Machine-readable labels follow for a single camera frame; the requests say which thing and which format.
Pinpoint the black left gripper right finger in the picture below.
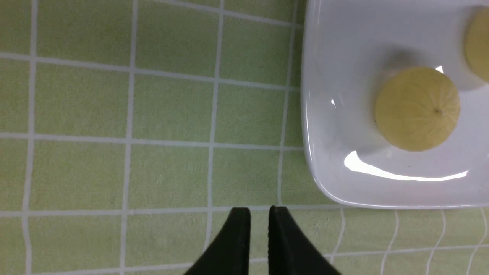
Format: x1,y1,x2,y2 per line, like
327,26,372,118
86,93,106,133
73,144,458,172
268,206,340,275

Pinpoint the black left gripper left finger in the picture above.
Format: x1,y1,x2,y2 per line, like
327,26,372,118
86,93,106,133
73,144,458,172
185,207,251,275

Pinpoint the yellow steamed bun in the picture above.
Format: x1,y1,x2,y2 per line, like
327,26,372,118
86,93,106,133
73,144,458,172
374,67,461,152
463,6,489,83

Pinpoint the white square plate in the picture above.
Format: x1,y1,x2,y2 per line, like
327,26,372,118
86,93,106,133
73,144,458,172
301,0,489,209

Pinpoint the yellow steamed bun on plate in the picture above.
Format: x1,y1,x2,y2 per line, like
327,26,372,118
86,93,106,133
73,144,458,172
463,6,489,83

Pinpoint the green checkered tablecloth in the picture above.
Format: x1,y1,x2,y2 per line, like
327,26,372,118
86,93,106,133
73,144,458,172
1,0,488,275

